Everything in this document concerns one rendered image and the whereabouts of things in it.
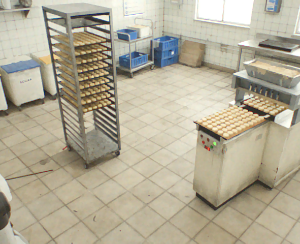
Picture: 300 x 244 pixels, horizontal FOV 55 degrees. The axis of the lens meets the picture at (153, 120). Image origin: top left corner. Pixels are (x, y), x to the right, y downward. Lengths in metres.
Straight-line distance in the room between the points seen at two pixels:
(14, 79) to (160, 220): 3.34
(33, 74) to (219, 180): 3.62
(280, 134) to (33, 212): 2.60
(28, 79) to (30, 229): 2.81
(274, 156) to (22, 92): 3.98
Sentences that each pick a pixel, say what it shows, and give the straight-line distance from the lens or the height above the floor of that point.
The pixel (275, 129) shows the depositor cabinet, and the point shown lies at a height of 0.77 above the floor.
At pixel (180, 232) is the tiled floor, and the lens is 2.93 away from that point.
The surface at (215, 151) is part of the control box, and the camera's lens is 2.67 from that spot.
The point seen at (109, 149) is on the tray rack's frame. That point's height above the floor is 0.15.
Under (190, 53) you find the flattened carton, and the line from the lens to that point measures 7.21.
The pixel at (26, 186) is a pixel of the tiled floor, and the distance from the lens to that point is 3.64.
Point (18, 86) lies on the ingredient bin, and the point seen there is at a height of 0.44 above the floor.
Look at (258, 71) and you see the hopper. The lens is 3.10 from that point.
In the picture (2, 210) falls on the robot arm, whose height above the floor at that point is 1.33.
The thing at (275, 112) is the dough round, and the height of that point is 0.92.
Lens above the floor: 2.23
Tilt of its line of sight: 29 degrees down
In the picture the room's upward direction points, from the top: straight up
